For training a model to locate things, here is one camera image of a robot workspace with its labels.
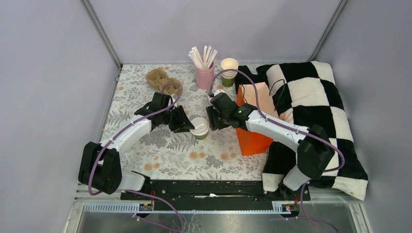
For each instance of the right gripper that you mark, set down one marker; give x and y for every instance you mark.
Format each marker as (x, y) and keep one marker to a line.
(214, 124)

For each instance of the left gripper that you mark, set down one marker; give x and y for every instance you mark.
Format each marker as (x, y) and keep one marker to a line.
(182, 124)

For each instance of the white plastic lid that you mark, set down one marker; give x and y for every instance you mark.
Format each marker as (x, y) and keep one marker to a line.
(201, 125)

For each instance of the orange paper bag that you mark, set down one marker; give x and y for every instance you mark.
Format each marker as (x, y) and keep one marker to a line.
(253, 141)

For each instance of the green paper cup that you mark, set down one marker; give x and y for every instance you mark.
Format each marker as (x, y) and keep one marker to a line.
(201, 136)

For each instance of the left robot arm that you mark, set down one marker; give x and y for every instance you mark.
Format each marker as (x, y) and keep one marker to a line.
(100, 167)

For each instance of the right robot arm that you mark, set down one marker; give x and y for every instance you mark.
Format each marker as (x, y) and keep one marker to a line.
(313, 150)

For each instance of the floral tablecloth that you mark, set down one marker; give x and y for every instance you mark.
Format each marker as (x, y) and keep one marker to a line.
(162, 154)

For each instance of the pink straw holder cup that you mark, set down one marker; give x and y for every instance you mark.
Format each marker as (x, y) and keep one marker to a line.
(204, 78)

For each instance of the stack of paper cups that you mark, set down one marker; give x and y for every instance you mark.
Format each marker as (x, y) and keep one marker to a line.
(229, 67)

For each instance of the brown pulp cup carrier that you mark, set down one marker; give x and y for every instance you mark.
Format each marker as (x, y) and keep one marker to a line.
(159, 79)

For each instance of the black white checkered pillow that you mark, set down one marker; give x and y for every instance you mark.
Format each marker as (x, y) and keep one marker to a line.
(305, 94)

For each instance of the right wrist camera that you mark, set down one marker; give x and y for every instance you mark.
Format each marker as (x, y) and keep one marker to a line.
(212, 94)

